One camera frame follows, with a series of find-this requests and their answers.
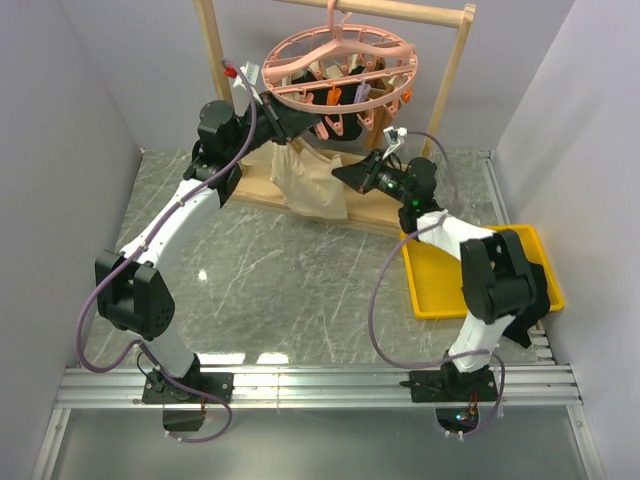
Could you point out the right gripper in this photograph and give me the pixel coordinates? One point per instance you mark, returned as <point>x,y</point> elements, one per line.
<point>363,176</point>

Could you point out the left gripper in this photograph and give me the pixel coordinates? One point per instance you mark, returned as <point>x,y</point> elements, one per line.
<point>288,121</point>

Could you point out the beige boxer underwear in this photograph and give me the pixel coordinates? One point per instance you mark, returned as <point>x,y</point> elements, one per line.
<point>304,177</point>

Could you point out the pink round clip hanger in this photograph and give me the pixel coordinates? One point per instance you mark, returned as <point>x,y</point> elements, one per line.
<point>387,57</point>

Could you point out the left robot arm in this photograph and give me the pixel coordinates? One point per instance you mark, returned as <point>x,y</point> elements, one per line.
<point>134,296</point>

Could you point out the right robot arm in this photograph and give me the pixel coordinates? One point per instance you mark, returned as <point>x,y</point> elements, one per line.
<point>505,293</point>

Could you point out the black underwear on hanger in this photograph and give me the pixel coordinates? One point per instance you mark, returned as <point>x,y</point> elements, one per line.
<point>344,126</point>

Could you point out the black underwear in tray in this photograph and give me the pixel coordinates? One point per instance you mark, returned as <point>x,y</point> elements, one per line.
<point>517,331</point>

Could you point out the wooden hanging rack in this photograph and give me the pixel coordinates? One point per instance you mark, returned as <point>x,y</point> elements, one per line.
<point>374,208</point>

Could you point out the yellow plastic tray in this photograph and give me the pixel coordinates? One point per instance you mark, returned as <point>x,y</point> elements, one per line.
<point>435,278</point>

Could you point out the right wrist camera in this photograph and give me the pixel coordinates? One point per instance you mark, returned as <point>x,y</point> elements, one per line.
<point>395,138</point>

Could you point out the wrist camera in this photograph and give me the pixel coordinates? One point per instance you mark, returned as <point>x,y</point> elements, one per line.
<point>244,76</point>
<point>395,138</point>

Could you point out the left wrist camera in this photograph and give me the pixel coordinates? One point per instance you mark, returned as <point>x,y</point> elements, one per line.
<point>244,76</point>

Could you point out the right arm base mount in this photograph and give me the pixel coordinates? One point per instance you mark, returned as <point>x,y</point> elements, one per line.
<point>457,396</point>

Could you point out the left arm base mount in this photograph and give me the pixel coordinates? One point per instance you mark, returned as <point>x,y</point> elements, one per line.
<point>186,402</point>

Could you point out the aluminium mounting rail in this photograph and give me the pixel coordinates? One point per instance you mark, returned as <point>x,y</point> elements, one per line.
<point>292,422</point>

